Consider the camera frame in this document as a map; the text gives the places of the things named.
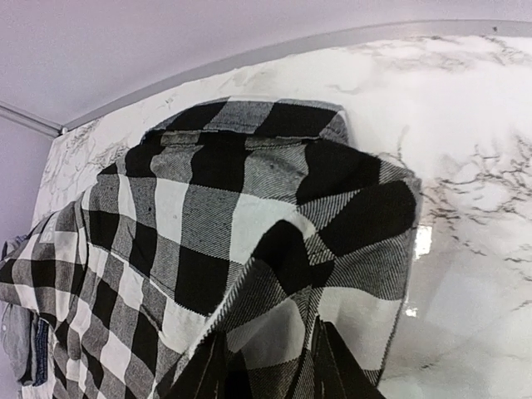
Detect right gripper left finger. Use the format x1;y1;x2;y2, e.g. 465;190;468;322
170;332;227;399

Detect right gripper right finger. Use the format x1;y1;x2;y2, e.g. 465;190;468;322
312;318;385;399

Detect black white plaid shirt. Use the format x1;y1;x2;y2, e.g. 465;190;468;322
1;98;421;398

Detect folded blue checked shirt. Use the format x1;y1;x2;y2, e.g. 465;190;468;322
33;319;49;387

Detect folded grey shirt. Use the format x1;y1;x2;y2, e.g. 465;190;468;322
0;236;38;386

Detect left wall metal profile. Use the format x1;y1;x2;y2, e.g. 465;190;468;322
0;102;68;139

